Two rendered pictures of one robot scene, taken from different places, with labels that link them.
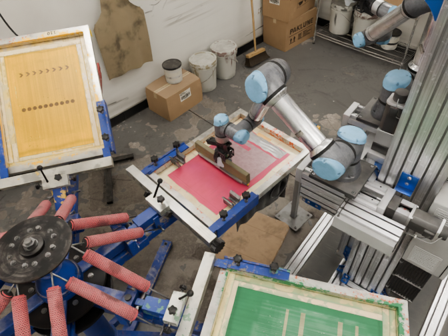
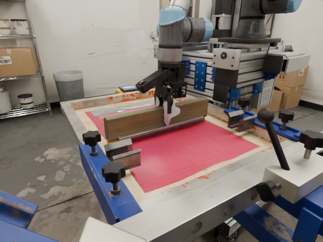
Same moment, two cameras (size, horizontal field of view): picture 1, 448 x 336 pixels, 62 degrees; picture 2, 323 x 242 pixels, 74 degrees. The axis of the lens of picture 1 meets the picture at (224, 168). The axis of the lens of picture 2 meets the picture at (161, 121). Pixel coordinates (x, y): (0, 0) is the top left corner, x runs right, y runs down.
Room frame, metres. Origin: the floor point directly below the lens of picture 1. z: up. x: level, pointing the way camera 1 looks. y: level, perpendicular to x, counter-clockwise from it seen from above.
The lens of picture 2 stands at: (1.35, 0.69, 1.29)
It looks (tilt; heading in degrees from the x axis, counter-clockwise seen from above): 23 degrees down; 280
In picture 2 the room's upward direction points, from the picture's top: straight up
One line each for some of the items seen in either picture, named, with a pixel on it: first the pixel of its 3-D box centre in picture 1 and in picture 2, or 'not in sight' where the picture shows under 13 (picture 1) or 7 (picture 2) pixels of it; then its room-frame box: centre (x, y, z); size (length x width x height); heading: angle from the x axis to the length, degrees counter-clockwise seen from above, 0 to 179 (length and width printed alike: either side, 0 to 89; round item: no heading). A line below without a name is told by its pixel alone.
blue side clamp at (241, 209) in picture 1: (235, 213); (259, 127); (1.13, -0.04, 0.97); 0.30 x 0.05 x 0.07; 131
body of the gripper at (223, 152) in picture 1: (223, 148); (170, 80); (1.45, -0.01, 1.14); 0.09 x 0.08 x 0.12; 41
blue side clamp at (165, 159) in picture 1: (167, 161); (105, 180); (1.55, 0.33, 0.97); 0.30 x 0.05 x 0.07; 131
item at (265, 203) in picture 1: (259, 194); not in sight; (1.40, -0.20, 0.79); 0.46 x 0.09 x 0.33; 131
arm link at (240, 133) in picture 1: (239, 132); (191, 30); (1.39, -0.09, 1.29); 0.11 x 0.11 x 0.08; 46
